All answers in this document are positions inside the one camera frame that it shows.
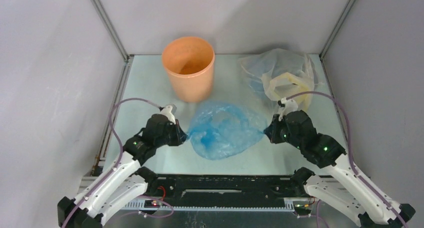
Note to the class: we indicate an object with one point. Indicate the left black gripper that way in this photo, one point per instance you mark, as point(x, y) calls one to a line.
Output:
point(180, 135)

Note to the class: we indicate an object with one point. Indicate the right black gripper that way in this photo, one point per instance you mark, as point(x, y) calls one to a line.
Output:
point(273, 132)

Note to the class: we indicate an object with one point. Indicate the blue plastic trash bag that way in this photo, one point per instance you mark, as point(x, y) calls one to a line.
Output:
point(219, 130)

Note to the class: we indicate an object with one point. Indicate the translucent white plastic bag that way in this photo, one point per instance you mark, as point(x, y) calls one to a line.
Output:
point(277, 74)

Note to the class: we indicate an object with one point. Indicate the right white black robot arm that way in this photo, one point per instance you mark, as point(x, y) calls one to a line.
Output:
point(362, 202)

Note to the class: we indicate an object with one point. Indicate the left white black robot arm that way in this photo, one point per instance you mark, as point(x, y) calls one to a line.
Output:
point(126, 178)

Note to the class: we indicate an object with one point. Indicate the orange plastic trash bin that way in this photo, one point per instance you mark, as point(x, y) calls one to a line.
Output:
point(189, 63)

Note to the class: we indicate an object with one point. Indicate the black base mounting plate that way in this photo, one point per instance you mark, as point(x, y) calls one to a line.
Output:
point(225, 190)

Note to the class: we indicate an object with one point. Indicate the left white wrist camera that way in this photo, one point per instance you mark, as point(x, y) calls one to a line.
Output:
point(169, 112)

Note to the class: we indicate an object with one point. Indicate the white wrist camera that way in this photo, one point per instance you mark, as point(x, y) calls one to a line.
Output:
point(169, 112)
point(286, 106)

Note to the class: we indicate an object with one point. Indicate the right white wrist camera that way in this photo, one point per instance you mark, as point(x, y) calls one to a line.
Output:
point(286, 106)

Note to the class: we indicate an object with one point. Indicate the aluminium frame rail front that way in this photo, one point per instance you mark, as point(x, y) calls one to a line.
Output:
point(198, 205)

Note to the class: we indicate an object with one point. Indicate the left side aluminium rail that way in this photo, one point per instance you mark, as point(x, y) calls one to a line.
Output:
point(101, 154)

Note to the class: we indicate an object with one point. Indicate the right aluminium corner post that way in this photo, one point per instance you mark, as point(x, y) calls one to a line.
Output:
point(337, 27)

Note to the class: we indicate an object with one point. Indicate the aluminium corner post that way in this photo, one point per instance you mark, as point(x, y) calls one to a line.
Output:
point(110, 28)
point(337, 27)

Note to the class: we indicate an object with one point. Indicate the left aluminium corner post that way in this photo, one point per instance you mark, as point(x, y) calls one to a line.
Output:
point(110, 28)

